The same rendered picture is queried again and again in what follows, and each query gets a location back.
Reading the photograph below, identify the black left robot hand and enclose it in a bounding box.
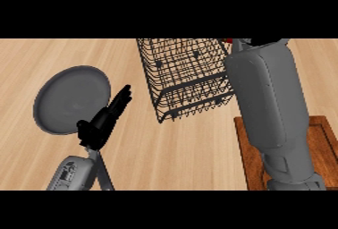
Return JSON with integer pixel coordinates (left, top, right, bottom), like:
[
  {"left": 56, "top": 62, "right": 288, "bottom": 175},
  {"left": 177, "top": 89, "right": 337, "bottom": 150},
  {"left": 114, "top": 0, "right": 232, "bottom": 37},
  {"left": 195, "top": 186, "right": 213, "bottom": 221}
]
[{"left": 75, "top": 84, "right": 133, "bottom": 151}]

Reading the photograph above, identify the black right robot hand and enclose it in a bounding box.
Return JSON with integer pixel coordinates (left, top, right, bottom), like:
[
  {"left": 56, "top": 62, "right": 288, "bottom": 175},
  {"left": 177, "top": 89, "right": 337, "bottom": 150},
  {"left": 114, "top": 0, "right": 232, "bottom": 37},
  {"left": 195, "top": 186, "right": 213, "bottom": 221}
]
[{"left": 250, "top": 38, "right": 282, "bottom": 47}]

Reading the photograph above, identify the brown wooden cutting board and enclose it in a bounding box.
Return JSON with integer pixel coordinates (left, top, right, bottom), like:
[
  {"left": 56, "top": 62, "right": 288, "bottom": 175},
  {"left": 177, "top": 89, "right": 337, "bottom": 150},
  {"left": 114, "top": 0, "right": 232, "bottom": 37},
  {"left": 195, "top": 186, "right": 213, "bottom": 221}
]
[{"left": 232, "top": 114, "right": 338, "bottom": 191}]

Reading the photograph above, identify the grey round plate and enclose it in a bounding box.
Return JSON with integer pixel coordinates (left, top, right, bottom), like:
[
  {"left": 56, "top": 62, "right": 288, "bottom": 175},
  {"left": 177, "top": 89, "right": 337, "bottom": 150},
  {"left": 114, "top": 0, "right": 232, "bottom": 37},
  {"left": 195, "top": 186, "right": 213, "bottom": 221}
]
[{"left": 33, "top": 65, "right": 112, "bottom": 136}]

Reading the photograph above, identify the black wire tiered basket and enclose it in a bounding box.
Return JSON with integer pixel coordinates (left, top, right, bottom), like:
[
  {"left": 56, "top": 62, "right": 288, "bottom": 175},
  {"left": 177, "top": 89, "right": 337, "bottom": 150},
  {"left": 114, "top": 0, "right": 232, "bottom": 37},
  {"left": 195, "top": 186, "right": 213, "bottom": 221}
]
[{"left": 134, "top": 38, "right": 236, "bottom": 124}]

